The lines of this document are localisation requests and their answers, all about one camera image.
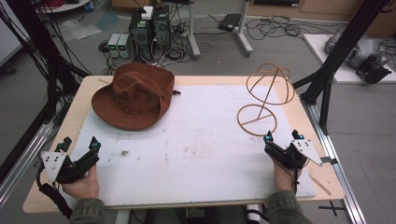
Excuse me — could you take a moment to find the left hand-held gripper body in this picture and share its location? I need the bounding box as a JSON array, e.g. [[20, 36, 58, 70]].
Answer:
[[40, 150, 101, 185]]

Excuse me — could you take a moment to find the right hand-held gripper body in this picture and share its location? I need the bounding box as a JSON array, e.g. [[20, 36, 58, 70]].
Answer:
[[263, 138, 324, 171]]

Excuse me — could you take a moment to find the person's left hand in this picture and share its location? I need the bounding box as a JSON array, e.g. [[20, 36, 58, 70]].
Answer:
[[62, 165, 100, 201]]

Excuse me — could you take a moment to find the person's right hand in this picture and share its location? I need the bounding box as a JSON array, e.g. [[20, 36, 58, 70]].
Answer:
[[273, 157, 303, 192]]

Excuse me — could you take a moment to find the thin wooden stick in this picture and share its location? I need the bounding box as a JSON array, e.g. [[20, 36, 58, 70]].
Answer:
[[307, 174, 332, 197]]

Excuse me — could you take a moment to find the brown felt hat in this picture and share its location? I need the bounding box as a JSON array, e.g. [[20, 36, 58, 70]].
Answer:
[[91, 63, 176, 132]]

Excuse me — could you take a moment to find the white table leg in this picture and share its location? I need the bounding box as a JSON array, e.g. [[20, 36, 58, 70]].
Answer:
[[115, 208, 132, 224]]

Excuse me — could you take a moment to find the white cylinder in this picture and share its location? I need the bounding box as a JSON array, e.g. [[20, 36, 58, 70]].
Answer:
[[245, 203, 262, 224]]

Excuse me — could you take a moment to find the white foam mat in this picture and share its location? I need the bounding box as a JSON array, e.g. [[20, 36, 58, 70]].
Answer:
[[60, 84, 318, 208]]

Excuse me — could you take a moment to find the white floor board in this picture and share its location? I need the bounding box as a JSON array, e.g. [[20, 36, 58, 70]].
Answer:
[[302, 33, 396, 85]]

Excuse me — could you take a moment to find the black device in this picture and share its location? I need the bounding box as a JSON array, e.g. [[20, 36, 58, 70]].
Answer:
[[355, 54, 393, 85]]

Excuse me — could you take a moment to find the grey power supply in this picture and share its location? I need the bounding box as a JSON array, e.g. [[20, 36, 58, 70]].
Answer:
[[117, 33, 134, 60], [106, 33, 121, 59]]

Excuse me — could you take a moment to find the white metal stand leg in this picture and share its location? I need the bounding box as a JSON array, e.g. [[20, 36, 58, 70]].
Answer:
[[233, 0, 254, 58], [186, 0, 202, 61]]

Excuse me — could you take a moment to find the grey rounded device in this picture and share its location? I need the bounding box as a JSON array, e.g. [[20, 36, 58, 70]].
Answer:
[[324, 28, 390, 70]]

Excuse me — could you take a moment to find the clear plastic sheet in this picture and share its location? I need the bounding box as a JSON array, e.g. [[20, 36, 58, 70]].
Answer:
[[58, 18, 103, 41]]

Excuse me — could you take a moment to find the black computer tower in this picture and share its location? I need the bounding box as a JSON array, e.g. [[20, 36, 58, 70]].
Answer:
[[151, 5, 172, 61], [128, 10, 154, 62]]

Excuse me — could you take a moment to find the flat black box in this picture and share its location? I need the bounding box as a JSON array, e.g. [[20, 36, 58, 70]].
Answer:
[[218, 12, 243, 33]]

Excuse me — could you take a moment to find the white panel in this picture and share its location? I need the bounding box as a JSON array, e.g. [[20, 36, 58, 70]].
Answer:
[[0, 0, 31, 68]]

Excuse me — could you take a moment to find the blue sheet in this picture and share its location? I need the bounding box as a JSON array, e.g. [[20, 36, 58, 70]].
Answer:
[[95, 10, 121, 32]]

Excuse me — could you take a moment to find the round white table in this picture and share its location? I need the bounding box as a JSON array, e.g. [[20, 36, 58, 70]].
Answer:
[[33, 0, 92, 14]]

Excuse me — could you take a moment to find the small white box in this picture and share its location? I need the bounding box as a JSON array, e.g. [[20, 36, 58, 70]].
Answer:
[[141, 6, 154, 21]]

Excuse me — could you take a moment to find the wooden wire hat stand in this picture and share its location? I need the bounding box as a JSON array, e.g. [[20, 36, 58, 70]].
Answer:
[[236, 63, 296, 137]]

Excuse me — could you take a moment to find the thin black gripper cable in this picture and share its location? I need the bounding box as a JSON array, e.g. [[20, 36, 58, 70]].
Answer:
[[291, 163, 299, 196]]

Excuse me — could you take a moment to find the black sleeved gripper cable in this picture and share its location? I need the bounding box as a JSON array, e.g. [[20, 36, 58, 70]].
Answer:
[[35, 163, 75, 220]]

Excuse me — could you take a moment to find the aluminium rail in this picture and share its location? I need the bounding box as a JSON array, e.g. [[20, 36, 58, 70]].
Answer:
[[302, 100, 368, 224], [0, 121, 56, 208]]

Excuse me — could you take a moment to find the small grey metal bracket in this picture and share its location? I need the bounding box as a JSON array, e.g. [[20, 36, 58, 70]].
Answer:
[[319, 156, 339, 165]]

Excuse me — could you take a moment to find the black metal frame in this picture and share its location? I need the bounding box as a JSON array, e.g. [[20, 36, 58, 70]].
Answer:
[[0, 0, 92, 185], [291, 0, 396, 135]]

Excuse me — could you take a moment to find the tangle of black floor cables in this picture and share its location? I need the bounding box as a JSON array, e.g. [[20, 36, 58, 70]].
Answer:
[[245, 15, 339, 42]]

